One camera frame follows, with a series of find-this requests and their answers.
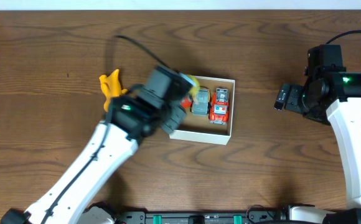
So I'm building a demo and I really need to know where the red ball toy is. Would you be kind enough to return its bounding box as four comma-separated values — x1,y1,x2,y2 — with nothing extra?
180,95,193,109

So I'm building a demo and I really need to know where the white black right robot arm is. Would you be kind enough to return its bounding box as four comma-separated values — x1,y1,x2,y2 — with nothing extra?
274,72,361,223

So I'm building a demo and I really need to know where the orange rubber animal toy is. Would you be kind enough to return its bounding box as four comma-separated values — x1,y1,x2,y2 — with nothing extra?
99,69,128,112

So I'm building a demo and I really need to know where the white cardboard box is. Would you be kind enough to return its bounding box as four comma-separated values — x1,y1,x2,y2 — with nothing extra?
169,76,235,145

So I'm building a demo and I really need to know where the grey yellow dump truck toy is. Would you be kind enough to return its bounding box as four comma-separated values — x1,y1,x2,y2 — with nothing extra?
190,87,210,116

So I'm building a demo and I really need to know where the red fire truck toy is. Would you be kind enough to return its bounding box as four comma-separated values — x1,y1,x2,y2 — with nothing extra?
209,88,229,124

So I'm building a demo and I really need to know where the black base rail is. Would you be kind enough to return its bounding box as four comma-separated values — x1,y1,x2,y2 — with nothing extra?
83,202,287,224

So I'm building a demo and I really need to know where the yellow round rattle toy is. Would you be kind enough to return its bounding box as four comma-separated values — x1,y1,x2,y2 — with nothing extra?
187,74,200,101

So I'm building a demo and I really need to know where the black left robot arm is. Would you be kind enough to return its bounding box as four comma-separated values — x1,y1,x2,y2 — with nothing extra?
0,95,185,223

